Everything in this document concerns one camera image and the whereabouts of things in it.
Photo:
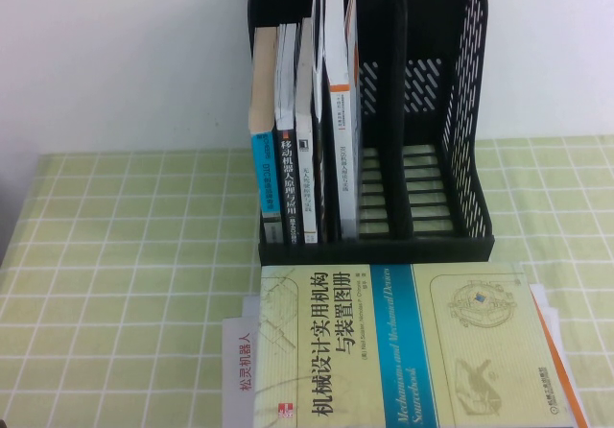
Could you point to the blue spine mechanisms book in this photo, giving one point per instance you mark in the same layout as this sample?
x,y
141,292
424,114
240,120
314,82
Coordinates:
x,y
384,351

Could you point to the white spine thin book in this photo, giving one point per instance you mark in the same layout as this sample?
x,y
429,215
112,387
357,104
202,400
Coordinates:
x,y
307,183

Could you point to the black spine robotics book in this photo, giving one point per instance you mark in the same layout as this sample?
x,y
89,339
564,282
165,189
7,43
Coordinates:
x,y
288,183

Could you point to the white orange ROS book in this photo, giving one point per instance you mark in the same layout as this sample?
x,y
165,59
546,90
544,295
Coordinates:
x,y
343,169

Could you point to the light blue spine book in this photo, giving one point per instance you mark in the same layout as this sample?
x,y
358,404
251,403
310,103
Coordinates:
x,y
265,173

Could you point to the black plastic book holder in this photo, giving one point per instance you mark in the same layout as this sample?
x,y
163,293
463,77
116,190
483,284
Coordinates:
x,y
432,250

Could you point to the white orange ROS2 book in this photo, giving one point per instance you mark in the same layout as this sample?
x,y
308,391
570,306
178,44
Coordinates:
x,y
551,325

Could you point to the white paper sheet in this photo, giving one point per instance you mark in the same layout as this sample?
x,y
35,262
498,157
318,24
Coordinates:
x,y
252,305

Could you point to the thin white brown booklet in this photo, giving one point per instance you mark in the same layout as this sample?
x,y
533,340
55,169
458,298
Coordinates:
x,y
317,25

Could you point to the white booklet with red text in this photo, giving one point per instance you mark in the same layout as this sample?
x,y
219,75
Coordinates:
x,y
240,370

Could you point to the green checked tablecloth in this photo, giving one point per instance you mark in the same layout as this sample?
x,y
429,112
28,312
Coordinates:
x,y
120,255

